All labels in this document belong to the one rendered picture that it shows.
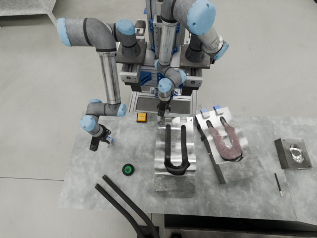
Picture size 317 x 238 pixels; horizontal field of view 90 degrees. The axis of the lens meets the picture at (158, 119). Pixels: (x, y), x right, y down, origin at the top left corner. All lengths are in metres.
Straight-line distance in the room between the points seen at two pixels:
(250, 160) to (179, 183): 0.47
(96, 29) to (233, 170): 1.06
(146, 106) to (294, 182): 1.52
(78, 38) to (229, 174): 1.08
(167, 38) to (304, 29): 3.32
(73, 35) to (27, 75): 2.53
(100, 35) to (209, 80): 1.97
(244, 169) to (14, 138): 2.67
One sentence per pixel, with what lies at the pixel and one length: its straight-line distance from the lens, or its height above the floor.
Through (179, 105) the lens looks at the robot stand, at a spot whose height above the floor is 0.21.
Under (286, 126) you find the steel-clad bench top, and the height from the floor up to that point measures 0.80.
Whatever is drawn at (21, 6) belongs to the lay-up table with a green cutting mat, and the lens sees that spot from 4.23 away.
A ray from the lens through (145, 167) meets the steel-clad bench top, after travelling 1.17.
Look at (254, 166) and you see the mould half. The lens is 1.20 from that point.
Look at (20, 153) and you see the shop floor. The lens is 2.69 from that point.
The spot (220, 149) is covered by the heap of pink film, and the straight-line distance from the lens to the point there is 1.15.
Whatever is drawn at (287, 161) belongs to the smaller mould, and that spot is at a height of 0.87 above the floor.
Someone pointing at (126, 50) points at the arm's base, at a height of 1.10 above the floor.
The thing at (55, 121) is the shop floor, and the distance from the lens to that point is 2.59.
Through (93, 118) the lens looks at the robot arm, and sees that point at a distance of 0.94.
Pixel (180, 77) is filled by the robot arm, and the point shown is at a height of 1.17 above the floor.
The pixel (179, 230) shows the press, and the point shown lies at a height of 0.79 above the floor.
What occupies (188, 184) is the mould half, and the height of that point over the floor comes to 0.86.
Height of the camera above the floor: 1.96
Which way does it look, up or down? 66 degrees down
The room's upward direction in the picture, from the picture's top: 4 degrees counter-clockwise
